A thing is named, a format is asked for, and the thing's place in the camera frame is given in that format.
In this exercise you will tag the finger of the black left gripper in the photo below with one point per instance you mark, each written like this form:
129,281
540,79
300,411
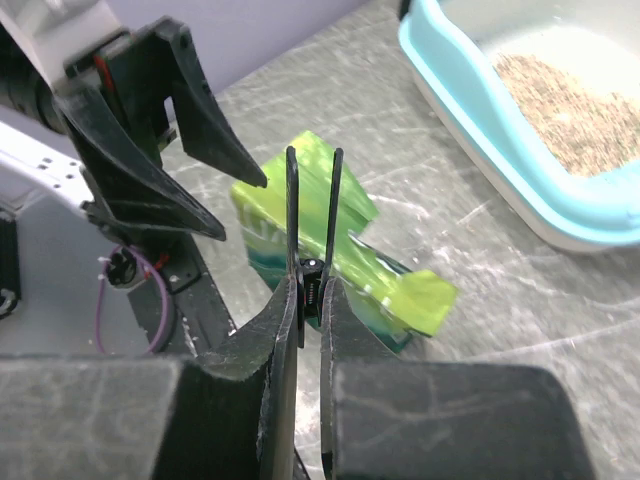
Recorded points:
205,132
132,195

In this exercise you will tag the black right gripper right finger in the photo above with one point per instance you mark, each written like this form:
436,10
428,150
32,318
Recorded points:
383,417

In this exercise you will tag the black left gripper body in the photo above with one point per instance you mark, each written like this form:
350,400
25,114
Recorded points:
138,71

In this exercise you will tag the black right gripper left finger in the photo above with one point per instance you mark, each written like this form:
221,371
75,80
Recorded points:
229,414

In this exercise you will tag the green litter bag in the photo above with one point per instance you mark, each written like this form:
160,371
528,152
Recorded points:
394,302

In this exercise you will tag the black bag clip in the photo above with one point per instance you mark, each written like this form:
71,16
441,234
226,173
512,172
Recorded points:
309,260

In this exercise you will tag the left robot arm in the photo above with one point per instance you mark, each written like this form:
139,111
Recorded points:
46,50

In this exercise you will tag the teal and white litter box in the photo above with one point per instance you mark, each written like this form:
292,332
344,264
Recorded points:
452,47

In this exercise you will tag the pile of beige litter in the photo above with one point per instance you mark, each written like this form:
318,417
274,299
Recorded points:
589,133

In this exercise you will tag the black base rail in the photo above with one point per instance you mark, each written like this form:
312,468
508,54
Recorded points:
178,304

